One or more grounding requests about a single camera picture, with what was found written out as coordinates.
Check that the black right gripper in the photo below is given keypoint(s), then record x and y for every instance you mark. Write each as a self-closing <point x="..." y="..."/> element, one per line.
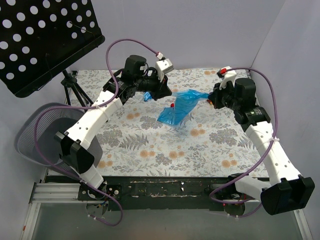
<point x="217" y="96"/>

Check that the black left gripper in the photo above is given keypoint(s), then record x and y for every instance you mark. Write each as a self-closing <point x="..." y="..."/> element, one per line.
<point x="161" y="87"/>

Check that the small blue bag piece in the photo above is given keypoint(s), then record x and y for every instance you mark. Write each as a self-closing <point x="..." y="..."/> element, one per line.
<point x="147" y="96"/>

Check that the blue plastic trash bag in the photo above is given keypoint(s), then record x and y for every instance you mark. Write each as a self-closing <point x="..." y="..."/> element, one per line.
<point x="185" y="102"/>

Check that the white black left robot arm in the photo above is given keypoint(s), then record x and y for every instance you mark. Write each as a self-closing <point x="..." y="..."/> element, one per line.
<point x="134" y="77"/>

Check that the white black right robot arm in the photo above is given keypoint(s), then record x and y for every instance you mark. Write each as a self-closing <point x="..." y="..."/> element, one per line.
<point x="286" y="189"/>

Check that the grey mesh trash bin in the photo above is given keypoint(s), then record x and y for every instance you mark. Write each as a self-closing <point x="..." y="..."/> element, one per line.
<point x="36" y="139"/>

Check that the floral table mat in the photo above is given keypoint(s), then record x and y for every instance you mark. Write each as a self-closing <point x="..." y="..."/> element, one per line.
<point x="208" y="142"/>

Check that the black perforated music stand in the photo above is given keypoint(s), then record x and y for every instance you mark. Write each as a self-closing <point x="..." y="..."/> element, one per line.
<point x="39" y="39"/>

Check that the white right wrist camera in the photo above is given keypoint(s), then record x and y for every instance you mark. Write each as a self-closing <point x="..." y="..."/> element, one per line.
<point x="226" y="75"/>

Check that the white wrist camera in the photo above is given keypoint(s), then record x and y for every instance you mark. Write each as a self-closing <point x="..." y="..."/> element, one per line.
<point x="226" y="75"/>
<point x="163" y="66"/>

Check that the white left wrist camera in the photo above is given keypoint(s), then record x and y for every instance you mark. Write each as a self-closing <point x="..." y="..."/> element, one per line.
<point x="163" y="66"/>

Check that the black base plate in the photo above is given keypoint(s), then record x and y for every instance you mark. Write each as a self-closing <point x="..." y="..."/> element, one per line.
<point x="163" y="193"/>

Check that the aluminium frame rail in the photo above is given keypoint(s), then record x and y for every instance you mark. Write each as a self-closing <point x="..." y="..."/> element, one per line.
<point x="49" y="193"/>

